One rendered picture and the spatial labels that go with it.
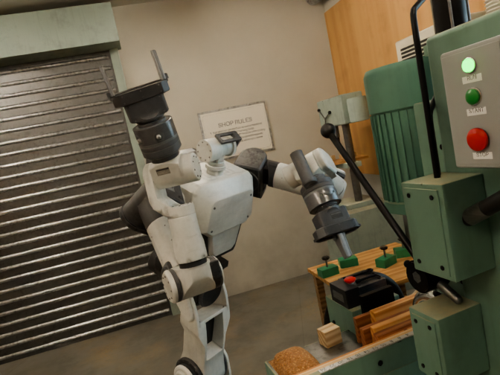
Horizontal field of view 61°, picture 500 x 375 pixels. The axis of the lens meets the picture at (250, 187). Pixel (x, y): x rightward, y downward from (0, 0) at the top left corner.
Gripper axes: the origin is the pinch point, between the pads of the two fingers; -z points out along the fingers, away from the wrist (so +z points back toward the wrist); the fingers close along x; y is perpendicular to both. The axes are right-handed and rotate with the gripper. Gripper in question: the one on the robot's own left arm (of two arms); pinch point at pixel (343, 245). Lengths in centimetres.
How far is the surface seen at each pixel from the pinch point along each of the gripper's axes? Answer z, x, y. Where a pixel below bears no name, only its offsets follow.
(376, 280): -10.2, -6.5, -4.1
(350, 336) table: -20.2, 5.0, -6.7
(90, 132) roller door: 197, 55, -219
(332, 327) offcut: -16.8, 9.3, -4.7
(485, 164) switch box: -6, 5, 54
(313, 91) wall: 188, -149, -206
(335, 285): -7.7, 3.1, -6.6
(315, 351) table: -20.4, 14.8, -6.3
